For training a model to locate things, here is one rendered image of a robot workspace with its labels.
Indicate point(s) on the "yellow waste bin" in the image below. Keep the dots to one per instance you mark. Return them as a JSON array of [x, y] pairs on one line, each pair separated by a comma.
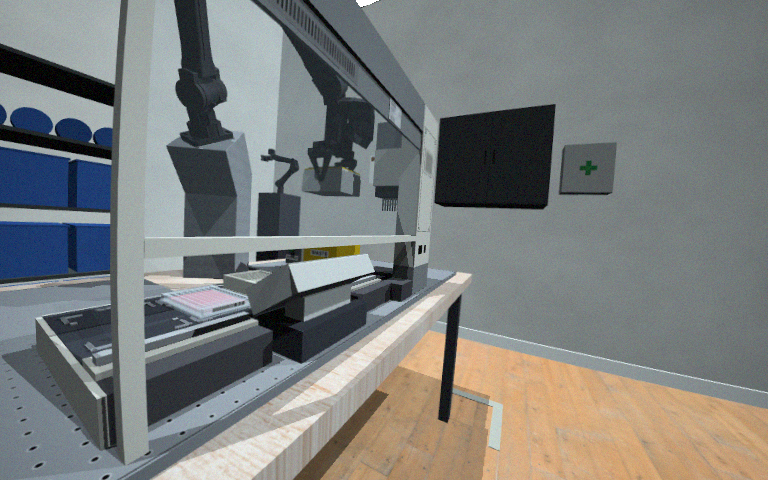
[[330, 252]]

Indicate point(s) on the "white trough reservoir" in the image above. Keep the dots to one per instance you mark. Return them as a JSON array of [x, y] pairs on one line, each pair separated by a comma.
[[238, 283]]

